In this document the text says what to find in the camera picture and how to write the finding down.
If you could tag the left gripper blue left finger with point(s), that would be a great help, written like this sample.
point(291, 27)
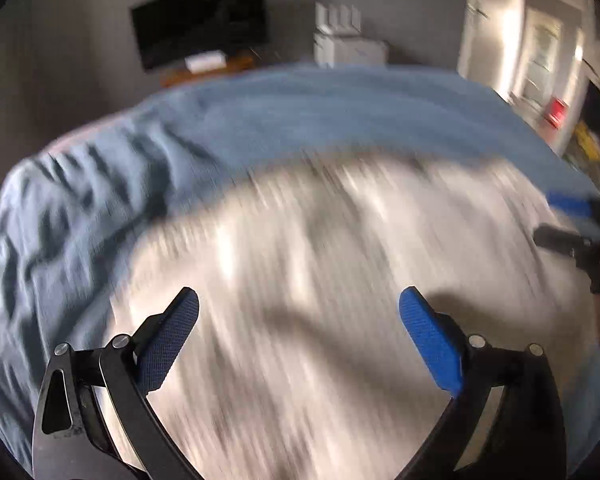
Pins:
point(93, 419)

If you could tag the cream puffer jacket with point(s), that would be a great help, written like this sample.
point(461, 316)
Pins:
point(298, 366)

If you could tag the red object in hallway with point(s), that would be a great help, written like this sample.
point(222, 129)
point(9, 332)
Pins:
point(556, 112)

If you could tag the white box under tv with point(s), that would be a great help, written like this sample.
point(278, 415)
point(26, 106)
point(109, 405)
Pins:
point(206, 62)

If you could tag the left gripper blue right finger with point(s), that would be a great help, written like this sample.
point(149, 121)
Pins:
point(526, 439)

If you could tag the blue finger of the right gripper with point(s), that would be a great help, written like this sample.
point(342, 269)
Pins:
point(586, 207)
point(569, 244)

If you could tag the black tv monitor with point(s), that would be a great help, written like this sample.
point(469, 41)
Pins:
point(169, 30)

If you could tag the blue fleece blanket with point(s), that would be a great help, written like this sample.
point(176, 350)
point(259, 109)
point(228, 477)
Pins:
point(70, 218)

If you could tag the white wifi router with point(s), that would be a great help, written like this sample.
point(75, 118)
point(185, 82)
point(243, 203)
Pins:
point(333, 20)

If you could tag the white door with handle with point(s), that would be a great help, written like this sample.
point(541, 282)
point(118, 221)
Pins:
point(490, 43)

